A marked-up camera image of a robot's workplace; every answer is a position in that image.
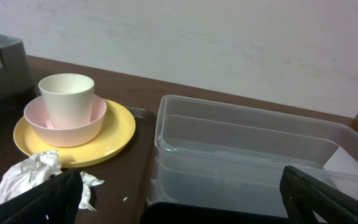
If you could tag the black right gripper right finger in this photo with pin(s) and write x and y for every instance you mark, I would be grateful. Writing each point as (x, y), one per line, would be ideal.
(305, 197)

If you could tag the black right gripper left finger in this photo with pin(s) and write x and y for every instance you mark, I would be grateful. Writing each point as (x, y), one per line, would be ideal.
(54, 201)

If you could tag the cream cup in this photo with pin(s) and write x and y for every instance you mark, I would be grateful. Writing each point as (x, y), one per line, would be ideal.
(68, 99)

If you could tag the black waste bin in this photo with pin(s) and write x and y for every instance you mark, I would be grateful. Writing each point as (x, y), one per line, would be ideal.
(175, 213)

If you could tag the grey dishwasher rack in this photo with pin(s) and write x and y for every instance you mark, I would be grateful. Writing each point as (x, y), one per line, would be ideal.
(15, 75)

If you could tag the crumpled white napkin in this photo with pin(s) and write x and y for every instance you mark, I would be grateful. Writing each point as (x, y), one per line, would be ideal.
(37, 169)

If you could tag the dark brown serving tray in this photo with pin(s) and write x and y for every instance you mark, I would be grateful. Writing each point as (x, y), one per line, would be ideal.
(121, 199)

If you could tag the yellow plate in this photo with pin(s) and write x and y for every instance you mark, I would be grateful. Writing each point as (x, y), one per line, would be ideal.
(117, 130)

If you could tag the clear plastic bin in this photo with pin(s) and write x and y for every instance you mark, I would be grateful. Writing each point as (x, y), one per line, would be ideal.
(230, 157)

